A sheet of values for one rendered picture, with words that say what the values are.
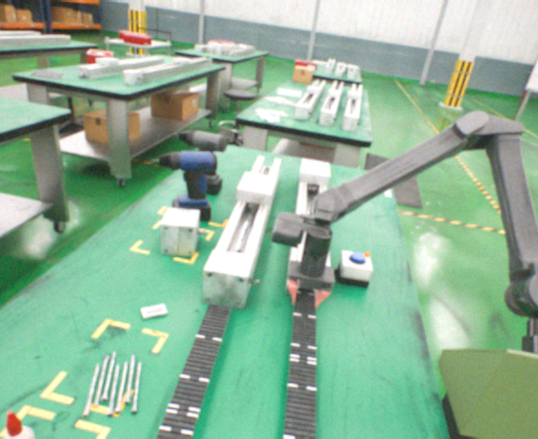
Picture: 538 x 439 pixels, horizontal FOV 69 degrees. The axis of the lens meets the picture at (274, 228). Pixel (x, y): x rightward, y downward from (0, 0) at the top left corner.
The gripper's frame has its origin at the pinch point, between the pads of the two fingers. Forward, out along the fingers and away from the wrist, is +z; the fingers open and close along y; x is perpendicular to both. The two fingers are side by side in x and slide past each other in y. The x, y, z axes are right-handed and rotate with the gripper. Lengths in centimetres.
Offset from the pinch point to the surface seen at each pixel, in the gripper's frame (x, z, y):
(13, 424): 45, -8, 38
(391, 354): 9.9, 2.3, -19.6
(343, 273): -13.3, -1.2, -9.8
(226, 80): -529, 29, 129
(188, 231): -14.4, -5.5, 32.6
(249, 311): 3.8, 2.3, 12.6
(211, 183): -56, -3, 37
